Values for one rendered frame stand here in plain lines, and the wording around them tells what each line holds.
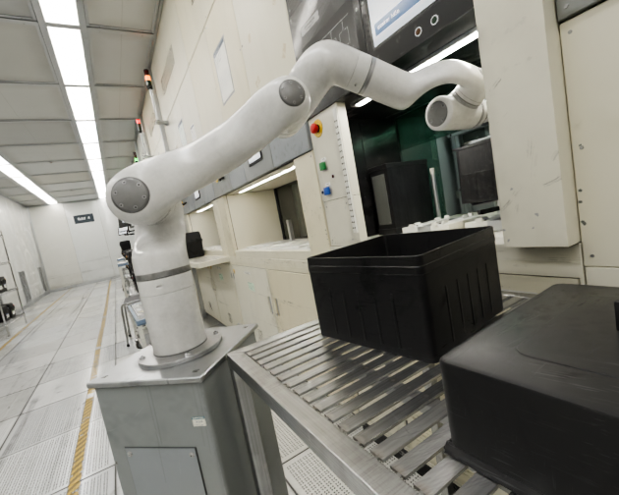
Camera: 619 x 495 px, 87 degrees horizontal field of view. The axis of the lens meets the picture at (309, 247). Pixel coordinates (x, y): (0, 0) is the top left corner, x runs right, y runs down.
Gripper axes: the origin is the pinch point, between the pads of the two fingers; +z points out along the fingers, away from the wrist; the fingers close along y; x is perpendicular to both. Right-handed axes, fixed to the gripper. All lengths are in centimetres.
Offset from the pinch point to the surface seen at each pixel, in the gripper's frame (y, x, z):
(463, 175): -8.9, -16.1, -10.7
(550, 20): 26.9, 7.2, -33.4
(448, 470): 35, -45, -86
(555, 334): 40, -35, -73
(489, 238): 19, -30, -47
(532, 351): 40, -35, -78
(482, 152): -1.9, -10.8, -10.4
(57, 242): -1375, 40, -273
